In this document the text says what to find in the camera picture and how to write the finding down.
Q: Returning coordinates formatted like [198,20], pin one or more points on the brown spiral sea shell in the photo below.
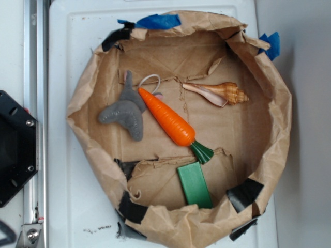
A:
[219,95]

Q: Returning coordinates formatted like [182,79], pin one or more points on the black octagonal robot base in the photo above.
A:
[18,147]

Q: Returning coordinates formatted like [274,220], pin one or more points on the orange plastic toy carrot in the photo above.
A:
[178,129]

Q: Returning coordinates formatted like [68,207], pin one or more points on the brown paper bag bin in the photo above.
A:
[249,140]

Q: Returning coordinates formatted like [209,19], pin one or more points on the grey plush toy mouse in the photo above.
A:
[127,110]

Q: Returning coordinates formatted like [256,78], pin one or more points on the green rectangular wooden block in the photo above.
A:
[194,185]

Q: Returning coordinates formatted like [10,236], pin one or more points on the black tape bottom left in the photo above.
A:
[128,210]

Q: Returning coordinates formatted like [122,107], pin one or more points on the black tape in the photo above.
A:
[117,35]
[128,210]
[245,194]

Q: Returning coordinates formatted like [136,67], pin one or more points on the black tape top left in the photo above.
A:
[117,35]

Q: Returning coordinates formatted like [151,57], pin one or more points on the blue tape top piece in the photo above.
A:
[165,21]

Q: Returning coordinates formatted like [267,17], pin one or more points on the blue tape piece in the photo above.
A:
[165,21]
[274,41]

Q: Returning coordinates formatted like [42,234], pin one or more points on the black tape bottom right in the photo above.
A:
[245,194]

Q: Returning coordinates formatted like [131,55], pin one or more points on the white plastic tray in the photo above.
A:
[79,213]

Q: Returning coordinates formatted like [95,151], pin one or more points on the black tape lower right edge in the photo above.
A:
[239,231]

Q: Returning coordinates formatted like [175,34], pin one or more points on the blue tape right piece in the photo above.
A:
[274,41]

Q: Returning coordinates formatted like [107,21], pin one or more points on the aluminium extrusion rail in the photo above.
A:
[35,99]

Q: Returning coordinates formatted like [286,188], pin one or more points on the metal corner bracket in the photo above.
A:
[29,236]

